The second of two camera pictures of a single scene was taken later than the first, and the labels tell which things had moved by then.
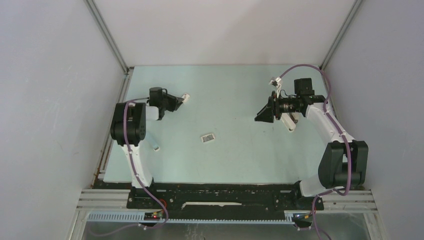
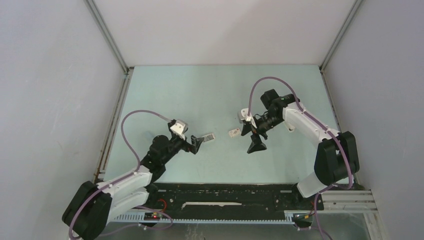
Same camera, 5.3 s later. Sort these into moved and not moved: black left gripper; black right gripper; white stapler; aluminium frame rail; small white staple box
Moved: small white staple box; black right gripper; black left gripper
Not moved: white stapler; aluminium frame rail
